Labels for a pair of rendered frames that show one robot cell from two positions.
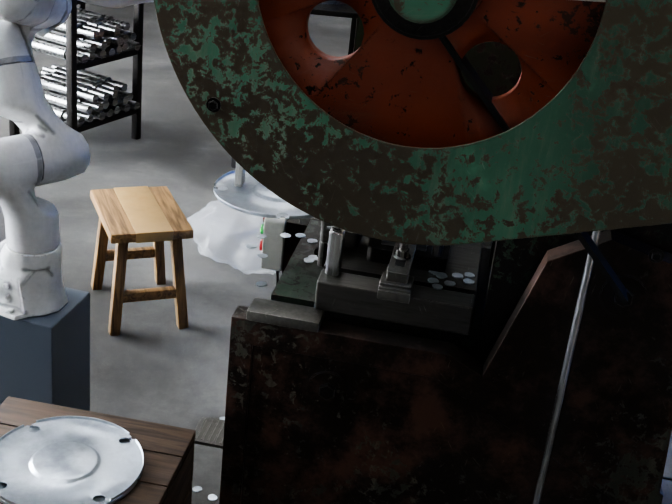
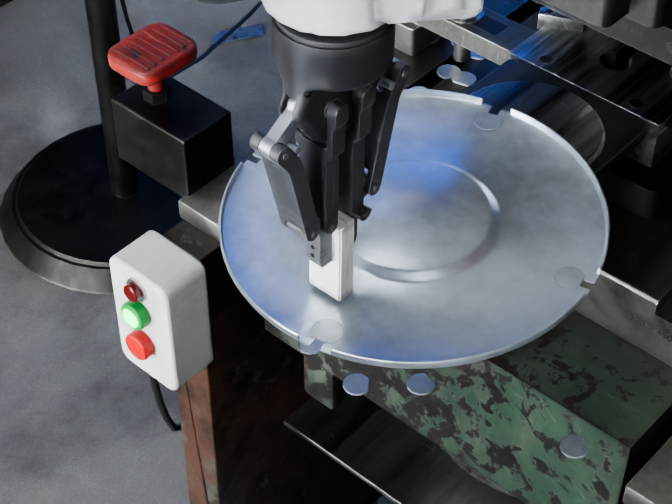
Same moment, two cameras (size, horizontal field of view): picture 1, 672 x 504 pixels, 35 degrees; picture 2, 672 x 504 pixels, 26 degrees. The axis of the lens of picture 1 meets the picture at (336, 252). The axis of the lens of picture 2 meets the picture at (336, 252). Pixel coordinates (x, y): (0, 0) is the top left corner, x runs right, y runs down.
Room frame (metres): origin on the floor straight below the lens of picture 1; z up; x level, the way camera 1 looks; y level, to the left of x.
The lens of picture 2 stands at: (1.63, 0.82, 1.52)
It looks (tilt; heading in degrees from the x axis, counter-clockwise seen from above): 44 degrees down; 304
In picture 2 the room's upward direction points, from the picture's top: straight up
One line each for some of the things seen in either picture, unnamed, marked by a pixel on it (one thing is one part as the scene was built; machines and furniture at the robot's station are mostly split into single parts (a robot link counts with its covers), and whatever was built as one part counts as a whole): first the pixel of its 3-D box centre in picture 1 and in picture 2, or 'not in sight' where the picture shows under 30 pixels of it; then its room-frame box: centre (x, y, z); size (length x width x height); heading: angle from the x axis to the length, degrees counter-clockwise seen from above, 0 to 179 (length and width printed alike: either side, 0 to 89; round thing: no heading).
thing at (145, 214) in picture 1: (139, 258); not in sight; (2.89, 0.59, 0.16); 0.34 x 0.24 x 0.34; 24
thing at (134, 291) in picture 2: not in sight; (133, 291); (2.28, 0.17, 0.61); 0.02 x 0.01 x 0.02; 172
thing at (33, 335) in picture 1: (36, 387); not in sight; (2.05, 0.65, 0.23); 0.18 x 0.18 x 0.45; 78
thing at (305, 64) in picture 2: not in sight; (333, 68); (2.04, 0.21, 0.98); 0.08 x 0.07 x 0.09; 82
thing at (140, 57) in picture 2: not in sight; (155, 80); (2.35, 0.04, 0.72); 0.07 x 0.06 x 0.08; 82
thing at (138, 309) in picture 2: not in sight; (135, 314); (2.28, 0.17, 0.58); 0.03 x 0.01 x 0.03; 172
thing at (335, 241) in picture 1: (335, 249); not in sight; (1.83, 0.00, 0.75); 0.03 x 0.03 x 0.10; 82
